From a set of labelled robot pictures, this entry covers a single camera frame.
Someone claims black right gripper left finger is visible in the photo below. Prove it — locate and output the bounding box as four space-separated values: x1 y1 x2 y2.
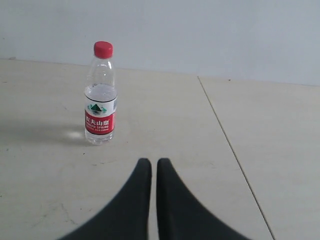
62 158 152 240

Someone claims clear plastic bottle red label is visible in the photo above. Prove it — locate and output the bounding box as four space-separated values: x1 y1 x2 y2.
84 41 118 145

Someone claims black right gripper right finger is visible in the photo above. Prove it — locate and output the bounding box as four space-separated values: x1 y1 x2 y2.
156 158 248 240

